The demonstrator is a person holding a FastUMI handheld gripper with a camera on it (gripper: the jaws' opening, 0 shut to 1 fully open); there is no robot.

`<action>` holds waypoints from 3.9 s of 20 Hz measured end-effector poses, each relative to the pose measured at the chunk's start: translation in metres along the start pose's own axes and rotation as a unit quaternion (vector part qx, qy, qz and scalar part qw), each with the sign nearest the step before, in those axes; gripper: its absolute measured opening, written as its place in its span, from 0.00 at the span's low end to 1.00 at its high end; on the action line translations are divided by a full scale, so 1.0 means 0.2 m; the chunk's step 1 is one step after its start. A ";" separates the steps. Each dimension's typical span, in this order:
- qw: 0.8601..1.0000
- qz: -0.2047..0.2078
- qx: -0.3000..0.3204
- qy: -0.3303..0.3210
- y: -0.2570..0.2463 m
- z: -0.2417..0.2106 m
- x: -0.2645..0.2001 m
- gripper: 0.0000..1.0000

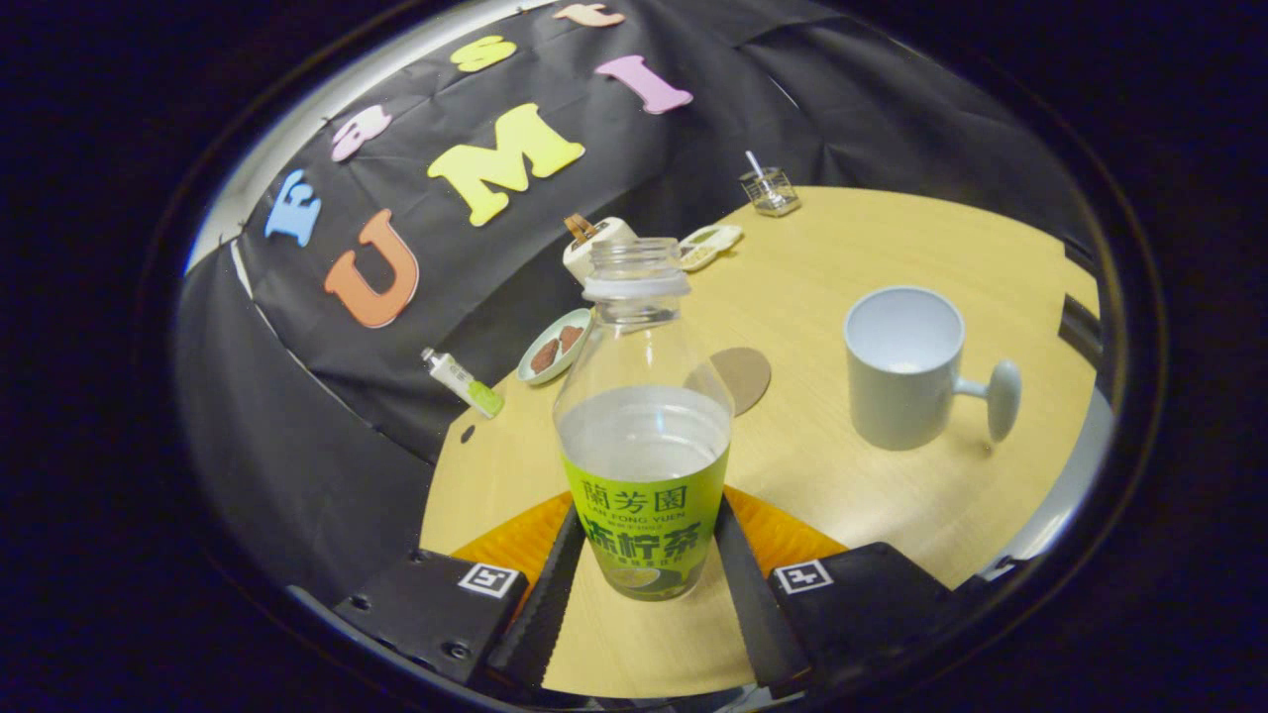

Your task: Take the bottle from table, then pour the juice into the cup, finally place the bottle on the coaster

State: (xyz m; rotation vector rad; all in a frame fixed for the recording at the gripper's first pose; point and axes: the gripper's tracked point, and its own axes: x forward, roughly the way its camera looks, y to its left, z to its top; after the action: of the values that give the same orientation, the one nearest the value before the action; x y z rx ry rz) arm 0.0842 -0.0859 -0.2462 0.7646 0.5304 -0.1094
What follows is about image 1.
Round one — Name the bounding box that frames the white divided dish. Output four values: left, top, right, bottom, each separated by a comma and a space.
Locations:
678, 224, 744, 272

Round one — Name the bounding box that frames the white toaster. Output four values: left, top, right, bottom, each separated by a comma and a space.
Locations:
563, 217, 638, 288

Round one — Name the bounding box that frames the small clear glass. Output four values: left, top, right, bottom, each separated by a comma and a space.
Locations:
739, 167, 802, 218

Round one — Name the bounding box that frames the white cup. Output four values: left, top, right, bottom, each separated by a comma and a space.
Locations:
843, 286, 1023, 453

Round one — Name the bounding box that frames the wooden table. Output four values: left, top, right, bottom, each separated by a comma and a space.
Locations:
419, 185, 1101, 699

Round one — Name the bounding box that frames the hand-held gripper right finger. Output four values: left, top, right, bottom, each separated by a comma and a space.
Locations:
715, 485, 957, 699

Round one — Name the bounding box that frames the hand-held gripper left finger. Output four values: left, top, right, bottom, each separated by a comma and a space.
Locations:
332, 492, 587, 694

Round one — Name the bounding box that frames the pale green plate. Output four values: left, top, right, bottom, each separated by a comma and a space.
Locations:
517, 308, 593, 386

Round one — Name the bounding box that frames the green label juice bottle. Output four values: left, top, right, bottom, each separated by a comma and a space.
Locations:
553, 238, 736, 603

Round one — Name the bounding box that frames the round brown coaster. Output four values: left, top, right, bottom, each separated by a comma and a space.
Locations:
693, 347, 773, 417

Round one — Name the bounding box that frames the slim white green bottle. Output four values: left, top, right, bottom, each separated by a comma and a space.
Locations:
421, 347, 505, 419

